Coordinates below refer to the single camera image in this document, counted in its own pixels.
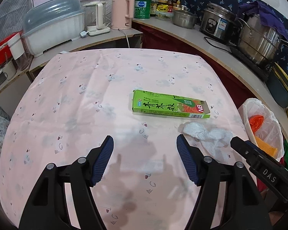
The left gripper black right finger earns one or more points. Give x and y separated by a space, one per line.
243 207

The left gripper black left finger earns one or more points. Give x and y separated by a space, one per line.
46 207

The orange mesh sponge cloth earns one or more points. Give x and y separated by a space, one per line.
268 149

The white paper towel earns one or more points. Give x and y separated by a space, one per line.
216 141

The green tea carton box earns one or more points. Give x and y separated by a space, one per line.
169 105

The white trash bin with liner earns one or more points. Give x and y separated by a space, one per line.
262 127

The orange plastic bag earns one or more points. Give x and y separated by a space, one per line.
256 122

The stacked blue yellow basins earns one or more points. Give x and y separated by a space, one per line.
277 84

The black induction cooktop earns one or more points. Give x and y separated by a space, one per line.
261 70

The pink patterned tablecloth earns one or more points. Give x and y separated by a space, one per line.
80 98

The large steel steamer pot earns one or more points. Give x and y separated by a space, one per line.
259 43

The purple cloth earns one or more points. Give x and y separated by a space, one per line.
267 16

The red plastic basket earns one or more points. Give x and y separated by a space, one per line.
5 52

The steel rice cooker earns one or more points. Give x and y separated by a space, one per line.
218 22

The white dish box clear lid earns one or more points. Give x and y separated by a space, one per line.
52 23

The small steel pot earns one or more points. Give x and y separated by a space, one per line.
184 19

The yellow label jar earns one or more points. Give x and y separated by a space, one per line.
162 7

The pink electric kettle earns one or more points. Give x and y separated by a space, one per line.
122 14

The dark sauce bottle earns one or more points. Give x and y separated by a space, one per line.
170 4

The green tin can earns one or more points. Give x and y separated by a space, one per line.
142 9

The glass kettle white handle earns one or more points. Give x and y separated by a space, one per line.
95 18

